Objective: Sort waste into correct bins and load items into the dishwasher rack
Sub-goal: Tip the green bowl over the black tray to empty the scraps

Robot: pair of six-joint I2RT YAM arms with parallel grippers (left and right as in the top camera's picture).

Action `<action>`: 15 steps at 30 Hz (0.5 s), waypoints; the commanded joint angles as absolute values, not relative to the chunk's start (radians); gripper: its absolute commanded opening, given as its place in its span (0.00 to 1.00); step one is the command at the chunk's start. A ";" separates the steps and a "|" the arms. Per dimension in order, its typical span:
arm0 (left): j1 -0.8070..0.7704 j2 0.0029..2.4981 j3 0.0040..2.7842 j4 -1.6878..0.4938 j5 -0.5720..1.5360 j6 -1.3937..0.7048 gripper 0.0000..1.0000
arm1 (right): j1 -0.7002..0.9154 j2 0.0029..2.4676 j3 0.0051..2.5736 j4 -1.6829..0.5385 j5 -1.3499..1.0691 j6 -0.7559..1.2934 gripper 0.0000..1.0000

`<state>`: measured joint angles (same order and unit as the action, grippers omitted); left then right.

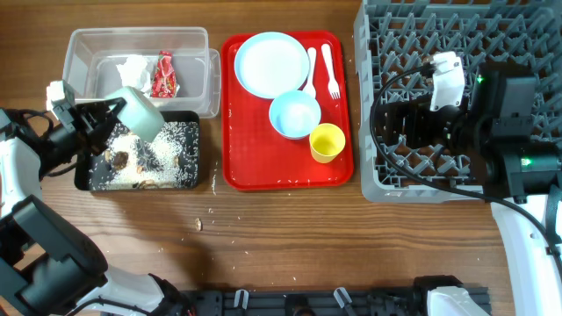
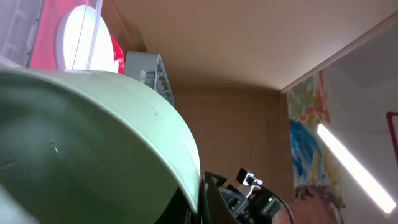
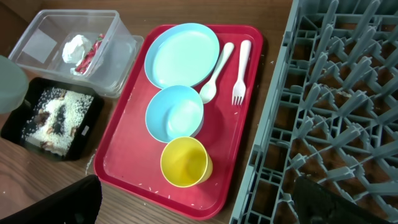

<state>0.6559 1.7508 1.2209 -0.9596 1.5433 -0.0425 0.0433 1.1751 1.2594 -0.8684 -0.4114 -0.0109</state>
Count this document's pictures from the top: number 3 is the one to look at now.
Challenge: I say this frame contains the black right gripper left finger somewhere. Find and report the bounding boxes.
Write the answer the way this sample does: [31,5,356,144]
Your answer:
[1,174,103,224]

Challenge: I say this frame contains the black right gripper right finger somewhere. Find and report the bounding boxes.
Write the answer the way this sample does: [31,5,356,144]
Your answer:
[293,177,389,224]

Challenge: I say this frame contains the rice and food scraps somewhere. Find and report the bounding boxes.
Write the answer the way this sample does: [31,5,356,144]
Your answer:
[22,87,94,157]

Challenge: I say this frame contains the yellow plastic cup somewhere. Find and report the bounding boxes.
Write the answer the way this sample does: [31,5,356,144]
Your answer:
[160,136,213,188]

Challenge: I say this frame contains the red snack wrapper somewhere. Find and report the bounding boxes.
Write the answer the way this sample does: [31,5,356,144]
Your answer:
[73,34,104,75]

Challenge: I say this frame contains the green bowl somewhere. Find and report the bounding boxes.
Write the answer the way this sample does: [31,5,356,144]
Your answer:
[0,56,29,114]

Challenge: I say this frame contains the white napkin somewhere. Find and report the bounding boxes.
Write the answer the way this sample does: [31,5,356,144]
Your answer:
[62,35,92,65]

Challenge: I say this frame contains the black food waste tray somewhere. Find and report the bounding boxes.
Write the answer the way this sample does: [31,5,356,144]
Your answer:
[1,78,104,161]

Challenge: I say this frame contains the grey dishwasher rack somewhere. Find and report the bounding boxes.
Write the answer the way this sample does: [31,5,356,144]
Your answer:
[230,0,397,223]

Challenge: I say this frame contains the clear plastic waste bin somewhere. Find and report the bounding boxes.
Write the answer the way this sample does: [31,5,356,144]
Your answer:
[8,9,144,98]

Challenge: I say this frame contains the red plastic tray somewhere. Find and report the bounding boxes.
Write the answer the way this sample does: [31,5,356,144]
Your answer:
[94,25,263,220]

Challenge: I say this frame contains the light blue bowl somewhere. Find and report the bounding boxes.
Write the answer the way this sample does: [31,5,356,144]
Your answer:
[145,85,204,143]

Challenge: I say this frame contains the white plastic fork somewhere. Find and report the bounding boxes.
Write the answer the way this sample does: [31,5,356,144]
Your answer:
[232,40,251,105]

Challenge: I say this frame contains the white plastic spoon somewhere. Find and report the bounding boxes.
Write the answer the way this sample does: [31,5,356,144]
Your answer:
[199,42,234,104]

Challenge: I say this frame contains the light blue plate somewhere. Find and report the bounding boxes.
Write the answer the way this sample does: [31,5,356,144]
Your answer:
[144,23,220,89]

